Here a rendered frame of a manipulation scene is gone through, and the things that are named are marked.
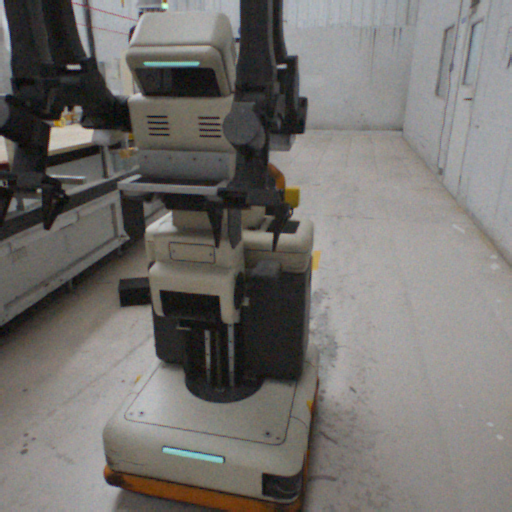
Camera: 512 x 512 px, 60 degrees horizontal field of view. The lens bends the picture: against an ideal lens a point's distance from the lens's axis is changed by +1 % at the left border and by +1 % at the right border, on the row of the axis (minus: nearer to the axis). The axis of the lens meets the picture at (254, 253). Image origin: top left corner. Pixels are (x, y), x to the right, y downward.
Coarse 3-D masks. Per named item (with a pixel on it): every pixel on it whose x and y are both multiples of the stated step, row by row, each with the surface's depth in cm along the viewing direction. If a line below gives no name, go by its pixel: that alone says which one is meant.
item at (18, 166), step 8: (16, 144) 83; (16, 152) 82; (24, 152) 82; (32, 152) 82; (40, 152) 83; (16, 160) 82; (24, 160) 82; (32, 160) 82; (40, 160) 83; (16, 168) 82; (24, 168) 82; (32, 168) 82; (40, 168) 83; (0, 176) 82; (8, 176) 82; (16, 176) 82; (48, 176) 82; (56, 184) 85
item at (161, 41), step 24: (144, 24) 94; (168, 24) 93; (192, 24) 92; (216, 24) 91; (144, 48) 91; (168, 48) 90; (192, 48) 89; (216, 48) 90; (144, 72) 95; (168, 72) 94; (192, 72) 93; (216, 72) 92; (192, 96) 99; (216, 96) 98
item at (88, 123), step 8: (112, 96) 105; (104, 104) 102; (112, 104) 104; (88, 112) 105; (96, 112) 103; (104, 112) 104; (112, 112) 105; (80, 120) 108; (88, 120) 108; (96, 120) 105; (104, 120) 105; (112, 120) 106; (88, 128) 109; (96, 128) 108; (104, 128) 108; (112, 128) 107; (120, 128) 107
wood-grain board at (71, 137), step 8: (56, 128) 354; (64, 128) 354; (72, 128) 354; (80, 128) 354; (0, 136) 302; (56, 136) 304; (64, 136) 304; (72, 136) 304; (80, 136) 304; (88, 136) 305; (0, 144) 264; (56, 144) 265; (64, 144) 265; (72, 144) 265; (80, 144) 269; (88, 144) 277; (0, 152) 234; (48, 152) 241; (56, 152) 247
